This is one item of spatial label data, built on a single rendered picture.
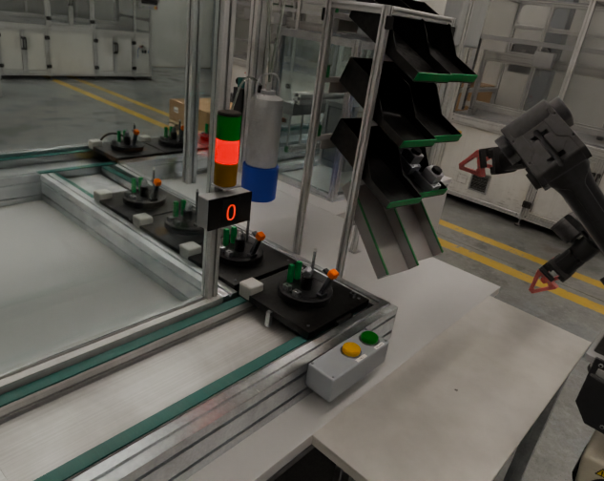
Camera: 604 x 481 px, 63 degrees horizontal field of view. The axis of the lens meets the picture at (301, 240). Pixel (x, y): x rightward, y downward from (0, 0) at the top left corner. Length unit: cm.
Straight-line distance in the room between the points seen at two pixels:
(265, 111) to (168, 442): 144
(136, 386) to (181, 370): 9
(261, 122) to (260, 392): 131
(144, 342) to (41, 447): 28
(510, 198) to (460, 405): 422
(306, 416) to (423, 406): 27
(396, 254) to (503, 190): 396
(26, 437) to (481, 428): 88
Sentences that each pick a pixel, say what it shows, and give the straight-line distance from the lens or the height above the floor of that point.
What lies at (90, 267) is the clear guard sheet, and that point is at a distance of 102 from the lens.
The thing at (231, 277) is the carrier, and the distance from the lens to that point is 131.
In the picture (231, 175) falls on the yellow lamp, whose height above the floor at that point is 129.
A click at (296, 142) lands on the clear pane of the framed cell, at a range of 237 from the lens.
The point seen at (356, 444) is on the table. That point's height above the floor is 86.
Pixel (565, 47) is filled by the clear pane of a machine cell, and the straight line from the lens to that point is 514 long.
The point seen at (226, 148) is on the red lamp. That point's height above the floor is 135.
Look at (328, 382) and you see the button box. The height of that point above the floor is 95.
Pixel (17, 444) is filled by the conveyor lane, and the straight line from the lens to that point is 100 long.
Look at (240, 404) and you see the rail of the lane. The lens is 95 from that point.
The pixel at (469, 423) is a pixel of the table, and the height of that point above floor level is 86.
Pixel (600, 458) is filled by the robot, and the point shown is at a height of 80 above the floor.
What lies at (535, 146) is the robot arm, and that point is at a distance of 82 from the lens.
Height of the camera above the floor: 161
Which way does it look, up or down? 24 degrees down
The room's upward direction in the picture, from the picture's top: 8 degrees clockwise
